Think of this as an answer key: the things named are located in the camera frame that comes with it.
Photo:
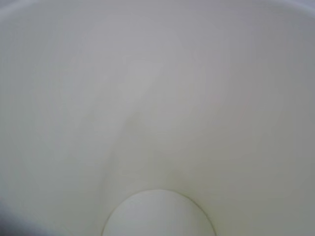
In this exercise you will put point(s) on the white paper cup green logo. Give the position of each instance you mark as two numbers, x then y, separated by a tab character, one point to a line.
102	99

